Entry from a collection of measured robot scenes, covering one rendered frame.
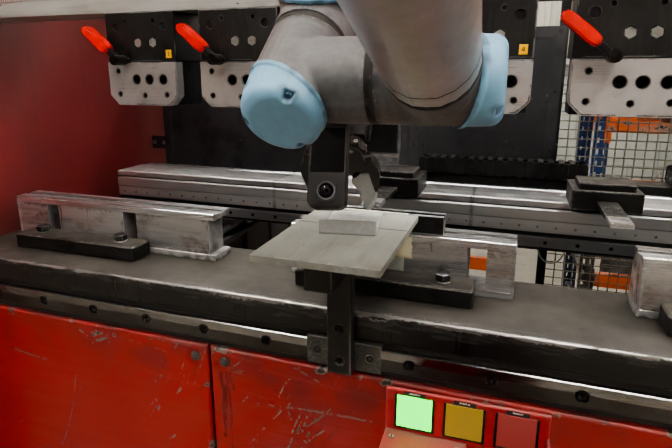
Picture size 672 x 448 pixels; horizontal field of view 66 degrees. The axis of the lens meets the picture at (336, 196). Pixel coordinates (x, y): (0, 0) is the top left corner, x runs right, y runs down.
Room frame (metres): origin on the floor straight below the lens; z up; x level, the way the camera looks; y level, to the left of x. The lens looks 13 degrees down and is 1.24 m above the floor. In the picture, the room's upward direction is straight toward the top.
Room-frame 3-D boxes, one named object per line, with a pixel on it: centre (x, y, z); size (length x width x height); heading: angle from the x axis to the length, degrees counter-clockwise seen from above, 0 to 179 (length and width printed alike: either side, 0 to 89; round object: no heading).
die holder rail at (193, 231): (1.06, 0.46, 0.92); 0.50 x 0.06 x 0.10; 71
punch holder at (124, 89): (1.02, 0.34, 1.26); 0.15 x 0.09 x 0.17; 71
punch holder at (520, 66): (0.83, -0.22, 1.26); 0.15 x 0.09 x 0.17; 71
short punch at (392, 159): (0.89, -0.06, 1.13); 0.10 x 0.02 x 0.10; 71
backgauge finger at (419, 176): (1.03, -0.10, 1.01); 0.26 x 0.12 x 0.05; 161
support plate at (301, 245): (0.75, -0.01, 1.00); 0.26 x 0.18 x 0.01; 161
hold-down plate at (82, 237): (1.02, 0.53, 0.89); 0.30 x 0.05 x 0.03; 71
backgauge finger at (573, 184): (0.90, -0.49, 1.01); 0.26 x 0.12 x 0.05; 161
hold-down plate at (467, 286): (0.82, -0.08, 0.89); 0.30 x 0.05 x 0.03; 71
